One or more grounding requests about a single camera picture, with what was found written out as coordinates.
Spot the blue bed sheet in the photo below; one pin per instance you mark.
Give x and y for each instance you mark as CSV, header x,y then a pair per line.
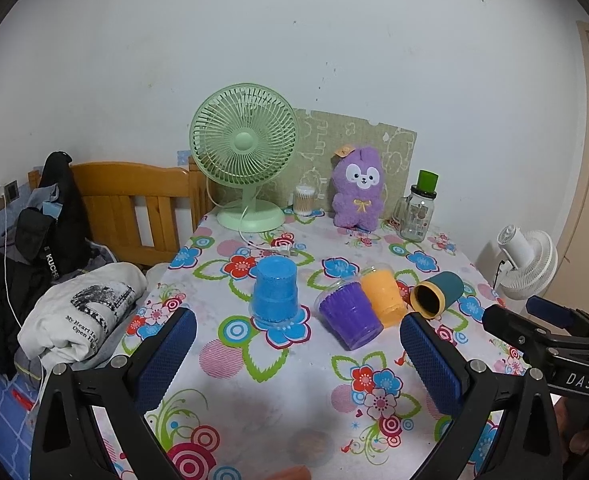
x,y
4,410

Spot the glass jar with green lid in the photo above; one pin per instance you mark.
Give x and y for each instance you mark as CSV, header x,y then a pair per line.
x,y
418,215

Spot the black jacket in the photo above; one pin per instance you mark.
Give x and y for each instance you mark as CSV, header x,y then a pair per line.
x,y
67,225

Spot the floral tablecloth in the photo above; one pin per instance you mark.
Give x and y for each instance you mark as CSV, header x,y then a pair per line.
x,y
284,390

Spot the purple plastic cup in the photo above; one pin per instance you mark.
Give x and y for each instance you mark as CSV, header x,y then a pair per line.
x,y
349,315

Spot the blue plastic cup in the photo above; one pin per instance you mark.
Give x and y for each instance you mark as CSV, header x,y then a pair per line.
x,y
274,290

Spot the wooden bed headboard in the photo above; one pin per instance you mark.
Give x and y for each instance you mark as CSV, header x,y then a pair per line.
x,y
119,205

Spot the cotton swab container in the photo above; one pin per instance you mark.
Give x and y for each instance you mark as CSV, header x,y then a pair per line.
x,y
305,200

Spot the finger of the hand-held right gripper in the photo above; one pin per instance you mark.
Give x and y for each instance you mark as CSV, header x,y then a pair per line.
x,y
549,307
511,325

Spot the beige door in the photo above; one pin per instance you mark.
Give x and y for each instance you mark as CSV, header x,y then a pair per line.
x,y
581,160

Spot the teal cup with yellow rim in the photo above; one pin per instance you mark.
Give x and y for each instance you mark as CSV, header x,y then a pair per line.
x,y
449,287

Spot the orange plastic cup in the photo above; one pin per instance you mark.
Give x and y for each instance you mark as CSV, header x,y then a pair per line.
x,y
384,295

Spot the green table fan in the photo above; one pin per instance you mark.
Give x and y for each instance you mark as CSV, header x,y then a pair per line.
x,y
244,142

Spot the white floor fan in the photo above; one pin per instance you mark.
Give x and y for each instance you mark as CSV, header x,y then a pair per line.
x,y
526,260

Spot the patterned beige board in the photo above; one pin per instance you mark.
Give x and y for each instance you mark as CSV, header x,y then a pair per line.
x,y
324,140

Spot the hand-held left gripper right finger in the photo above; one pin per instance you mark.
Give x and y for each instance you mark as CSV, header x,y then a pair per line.
x,y
432,365

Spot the wall socket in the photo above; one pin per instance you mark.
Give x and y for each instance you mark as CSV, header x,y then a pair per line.
x,y
11,190

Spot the purple plush toy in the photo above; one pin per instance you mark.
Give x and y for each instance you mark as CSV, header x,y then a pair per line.
x,y
357,195

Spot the white printed shirt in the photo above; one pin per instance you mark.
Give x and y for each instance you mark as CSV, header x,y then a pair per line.
x,y
89,305

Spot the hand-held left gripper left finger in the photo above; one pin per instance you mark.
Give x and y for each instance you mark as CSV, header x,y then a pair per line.
x,y
167,355

